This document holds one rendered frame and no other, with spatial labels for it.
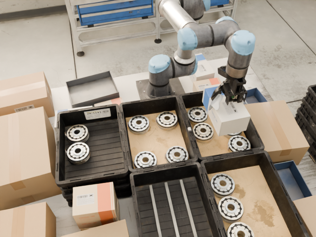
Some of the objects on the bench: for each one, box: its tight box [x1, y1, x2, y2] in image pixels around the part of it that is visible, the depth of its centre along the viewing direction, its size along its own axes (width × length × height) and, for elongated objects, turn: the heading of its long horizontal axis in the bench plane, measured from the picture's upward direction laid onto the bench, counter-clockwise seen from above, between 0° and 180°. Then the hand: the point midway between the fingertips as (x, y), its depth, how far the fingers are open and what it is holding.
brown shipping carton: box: [0, 71, 55, 118], centre depth 178 cm, size 30×22×16 cm
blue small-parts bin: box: [274, 160, 313, 202], centre depth 147 cm, size 20×15×7 cm
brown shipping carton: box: [244, 100, 310, 165], centre depth 160 cm, size 30×22×16 cm
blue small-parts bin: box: [244, 87, 269, 104], centre depth 180 cm, size 20×15×7 cm
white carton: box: [189, 53, 215, 84], centre depth 198 cm, size 20×12×9 cm, turn 19°
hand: (225, 105), depth 129 cm, fingers closed on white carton, 14 cm apart
